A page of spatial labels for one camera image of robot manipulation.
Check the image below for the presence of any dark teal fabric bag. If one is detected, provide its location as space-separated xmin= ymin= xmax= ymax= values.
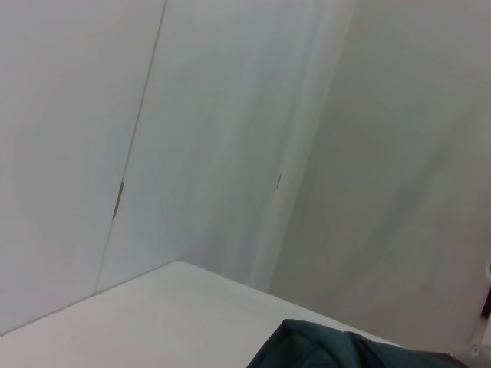
xmin=245 ymin=318 xmax=461 ymax=368

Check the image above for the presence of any white frame with dark strip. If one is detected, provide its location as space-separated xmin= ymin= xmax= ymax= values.
xmin=480 ymin=263 xmax=491 ymax=320

